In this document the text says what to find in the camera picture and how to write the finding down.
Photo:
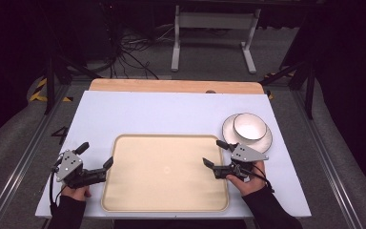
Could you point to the aluminium floor rail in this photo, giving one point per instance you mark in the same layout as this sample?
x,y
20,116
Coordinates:
x,y
327,159
19,165

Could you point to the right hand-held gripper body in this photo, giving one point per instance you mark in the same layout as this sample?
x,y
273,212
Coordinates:
x,y
246,155

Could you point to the white metal stand frame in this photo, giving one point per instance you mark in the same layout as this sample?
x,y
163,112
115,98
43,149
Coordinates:
x,y
216,20

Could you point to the black tripod stand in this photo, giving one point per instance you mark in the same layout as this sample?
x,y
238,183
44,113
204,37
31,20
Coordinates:
x,y
50,86
309,89

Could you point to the beige plastic tray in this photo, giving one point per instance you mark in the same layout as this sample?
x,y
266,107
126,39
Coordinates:
x,y
165,173

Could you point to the person's right hand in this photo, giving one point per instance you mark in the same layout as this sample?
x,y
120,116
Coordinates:
x,y
251,183

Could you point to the white plate dark rim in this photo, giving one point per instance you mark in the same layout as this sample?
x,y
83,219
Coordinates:
x,y
265,143

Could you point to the wooden board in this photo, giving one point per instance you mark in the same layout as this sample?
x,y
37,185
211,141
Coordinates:
x,y
171,86

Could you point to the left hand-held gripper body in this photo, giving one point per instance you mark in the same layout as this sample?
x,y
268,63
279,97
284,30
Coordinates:
x,y
69,164

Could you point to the white board table cover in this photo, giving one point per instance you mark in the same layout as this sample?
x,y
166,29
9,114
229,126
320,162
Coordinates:
x,y
158,114

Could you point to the white bowl dark rim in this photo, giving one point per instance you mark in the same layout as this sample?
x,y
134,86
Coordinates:
x,y
249,127

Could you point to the person's left hand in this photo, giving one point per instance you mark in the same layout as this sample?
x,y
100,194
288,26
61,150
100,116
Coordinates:
x,y
75,192

